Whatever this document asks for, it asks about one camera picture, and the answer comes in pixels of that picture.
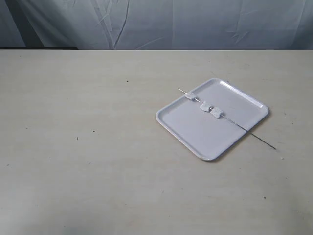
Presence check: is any white plastic tray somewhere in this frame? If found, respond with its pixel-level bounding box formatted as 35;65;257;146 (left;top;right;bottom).
156;78;269;161

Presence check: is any white marshmallow piece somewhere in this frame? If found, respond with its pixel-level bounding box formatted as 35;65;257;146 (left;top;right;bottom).
210;107;223;119
185;92;197;100
200;101;211;112

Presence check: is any grey fabric backdrop curtain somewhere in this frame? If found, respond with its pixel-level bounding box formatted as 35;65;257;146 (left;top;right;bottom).
0;0;313;50

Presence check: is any thin metal skewer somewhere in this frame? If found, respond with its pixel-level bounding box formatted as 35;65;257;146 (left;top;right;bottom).
178;88;277;150

